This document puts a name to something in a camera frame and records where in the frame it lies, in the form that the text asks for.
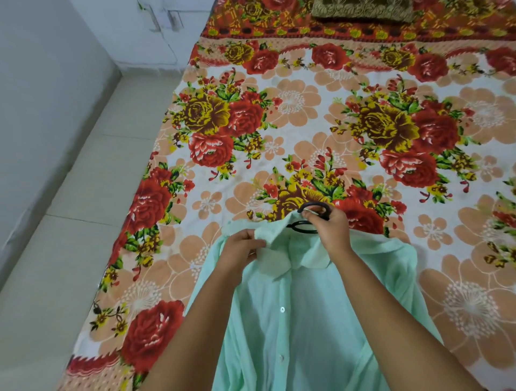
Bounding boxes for person's right hand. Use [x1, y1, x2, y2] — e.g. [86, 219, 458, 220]
[301, 205, 353, 263]

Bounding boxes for black wire hanger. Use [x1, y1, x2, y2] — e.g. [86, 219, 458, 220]
[285, 201, 334, 235]

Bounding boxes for person's left forearm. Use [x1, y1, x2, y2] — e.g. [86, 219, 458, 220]
[138, 273, 242, 391]

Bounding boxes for olive gold patterned cushion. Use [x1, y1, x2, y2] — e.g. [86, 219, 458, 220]
[310, 0, 417, 25]

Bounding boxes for floral bedsheet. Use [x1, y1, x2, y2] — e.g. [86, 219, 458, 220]
[55, 0, 516, 391]

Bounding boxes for person's left hand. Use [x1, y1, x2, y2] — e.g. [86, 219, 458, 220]
[215, 228, 268, 284]

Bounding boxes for person's right forearm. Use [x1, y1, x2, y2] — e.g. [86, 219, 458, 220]
[333, 246, 485, 391]

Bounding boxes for mint green shirt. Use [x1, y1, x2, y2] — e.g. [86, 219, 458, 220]
[183, 217, 445, 391]

